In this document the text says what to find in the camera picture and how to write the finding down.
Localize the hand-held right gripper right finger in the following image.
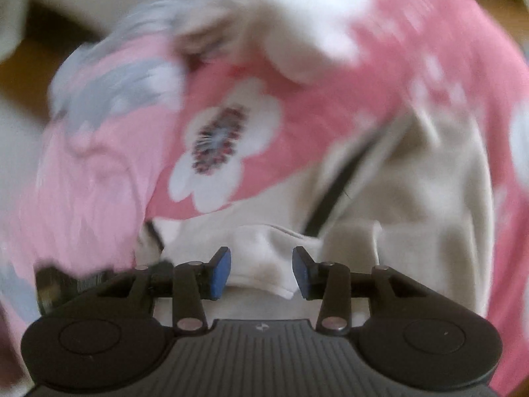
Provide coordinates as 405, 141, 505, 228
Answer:
292, 246, 431, 335

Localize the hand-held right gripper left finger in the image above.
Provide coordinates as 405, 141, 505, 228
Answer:
98, 246, 232, 335

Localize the beige zip hoodie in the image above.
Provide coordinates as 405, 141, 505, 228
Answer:
136, 103, 497, 332

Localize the pink grey floral duvet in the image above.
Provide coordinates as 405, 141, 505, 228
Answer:
0, 0, 187, 323

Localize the pink floral bed sheet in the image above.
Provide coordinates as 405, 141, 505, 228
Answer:
146, 0, 529, 327

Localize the wooden door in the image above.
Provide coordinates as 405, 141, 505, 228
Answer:
0, 0, 105, 64

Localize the cream fleece garment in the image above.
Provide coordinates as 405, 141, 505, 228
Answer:
230, 0, 390, 84

